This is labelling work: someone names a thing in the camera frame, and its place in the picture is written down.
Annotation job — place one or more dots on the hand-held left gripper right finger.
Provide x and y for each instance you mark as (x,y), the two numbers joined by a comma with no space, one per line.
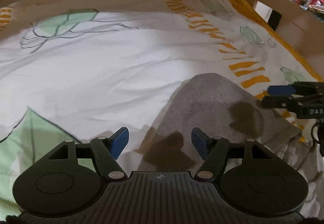
(200,141)

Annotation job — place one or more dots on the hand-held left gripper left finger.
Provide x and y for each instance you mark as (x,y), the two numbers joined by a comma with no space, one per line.
(120,141)

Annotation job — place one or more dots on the white leaf-print duvet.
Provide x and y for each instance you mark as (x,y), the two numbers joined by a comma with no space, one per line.
(101,62)

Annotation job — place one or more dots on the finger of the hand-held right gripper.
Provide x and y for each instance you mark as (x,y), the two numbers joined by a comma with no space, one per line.
(277,102)
(279,90)

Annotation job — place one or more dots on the grey hoodie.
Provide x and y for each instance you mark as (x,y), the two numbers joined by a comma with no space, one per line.
(215,95)

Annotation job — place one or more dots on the yellow bed sheet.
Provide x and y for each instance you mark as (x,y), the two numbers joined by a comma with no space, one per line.
(243,2)

